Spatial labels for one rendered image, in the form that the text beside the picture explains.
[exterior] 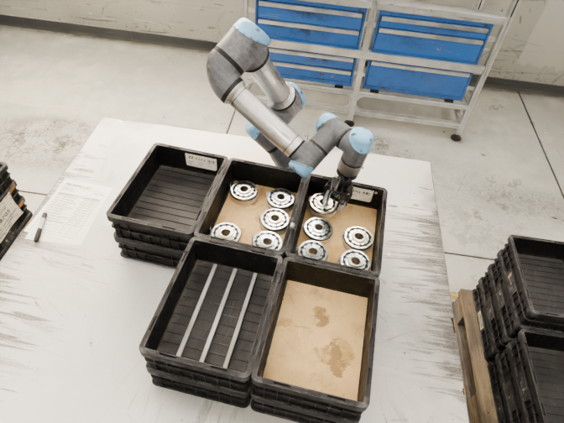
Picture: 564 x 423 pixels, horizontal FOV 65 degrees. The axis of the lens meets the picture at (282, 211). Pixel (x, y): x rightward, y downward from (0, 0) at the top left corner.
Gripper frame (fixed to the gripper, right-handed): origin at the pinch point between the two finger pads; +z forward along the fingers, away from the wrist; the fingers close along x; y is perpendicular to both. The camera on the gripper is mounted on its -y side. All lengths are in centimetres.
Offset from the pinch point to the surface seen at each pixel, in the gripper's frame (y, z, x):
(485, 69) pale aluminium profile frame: -182, 17, 87
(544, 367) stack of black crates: 17, 36, 101
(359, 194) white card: -6.8, -2.9, 8.9
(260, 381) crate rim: 71, -5, -10
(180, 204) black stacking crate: 11, 11, -54
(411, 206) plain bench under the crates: -25.9, 12.7, 35.4
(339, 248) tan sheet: 15.6, 3.3, 5.9
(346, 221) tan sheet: 2.4, 3.3, 6.7
